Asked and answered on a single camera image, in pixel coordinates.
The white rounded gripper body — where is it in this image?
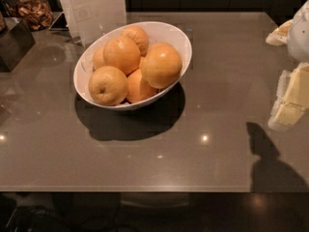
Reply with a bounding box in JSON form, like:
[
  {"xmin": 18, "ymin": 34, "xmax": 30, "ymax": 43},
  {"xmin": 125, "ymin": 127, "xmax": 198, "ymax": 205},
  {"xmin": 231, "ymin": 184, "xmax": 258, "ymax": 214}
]
[{"xmin": 287, "ymin": 0, "xmax": 309, "ymax": 62}]

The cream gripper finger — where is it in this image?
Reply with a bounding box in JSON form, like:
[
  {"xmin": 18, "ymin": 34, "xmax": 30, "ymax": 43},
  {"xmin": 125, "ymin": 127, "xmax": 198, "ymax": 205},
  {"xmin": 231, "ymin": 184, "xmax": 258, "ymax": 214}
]
[
  {"xmin": 266, "ymin": 19, "xmax": 293, "ymax": 46},
  {"xmin": 268, "ymin": 63, "xmax": 309, "ymax": 131}
]

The white oval bowl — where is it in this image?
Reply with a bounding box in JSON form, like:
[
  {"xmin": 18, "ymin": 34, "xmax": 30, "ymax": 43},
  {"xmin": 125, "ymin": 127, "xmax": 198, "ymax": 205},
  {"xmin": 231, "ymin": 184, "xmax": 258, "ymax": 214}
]
[{"xmin": 73, "ymin": 21, "xmax": 192, "ymax": 111}]

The front left yellowish orange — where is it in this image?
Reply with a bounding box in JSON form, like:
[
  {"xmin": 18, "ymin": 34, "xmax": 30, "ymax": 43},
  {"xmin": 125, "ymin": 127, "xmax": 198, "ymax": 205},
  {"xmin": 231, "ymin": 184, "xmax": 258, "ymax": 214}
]
[{"xmin": 88, "ymin": 66, "xmax": 128, "ymax": 106}]

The left hidden orange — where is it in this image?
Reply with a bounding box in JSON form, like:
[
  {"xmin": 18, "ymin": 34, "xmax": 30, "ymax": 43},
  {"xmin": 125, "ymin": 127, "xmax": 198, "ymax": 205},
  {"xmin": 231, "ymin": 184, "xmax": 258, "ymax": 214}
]
[{"xmin": 92, "ymin": 46, "xmax": 105, "ymax": 70}]

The white paper sign stand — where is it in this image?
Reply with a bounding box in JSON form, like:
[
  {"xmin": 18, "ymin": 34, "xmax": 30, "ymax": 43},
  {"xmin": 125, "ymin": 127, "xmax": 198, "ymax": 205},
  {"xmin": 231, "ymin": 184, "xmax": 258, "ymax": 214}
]
[{"xmin": 60, "ymin": 0, "xmax": 126, "ymax": 45}]

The jar of dried snacks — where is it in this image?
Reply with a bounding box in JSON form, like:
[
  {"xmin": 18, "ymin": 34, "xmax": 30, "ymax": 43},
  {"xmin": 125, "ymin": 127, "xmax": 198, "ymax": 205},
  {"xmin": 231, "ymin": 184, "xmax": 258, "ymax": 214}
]
[{"xmin": 1, "ymin": 0, "xmax": 53, "ymax": 31}]

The dark box on table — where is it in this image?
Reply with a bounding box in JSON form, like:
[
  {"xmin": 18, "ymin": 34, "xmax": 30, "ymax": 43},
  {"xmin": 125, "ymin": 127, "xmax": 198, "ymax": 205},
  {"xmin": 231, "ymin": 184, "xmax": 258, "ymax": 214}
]
[{"xmin": 0, "ymin": 17, "xmax": 35, "ymax": 73}]

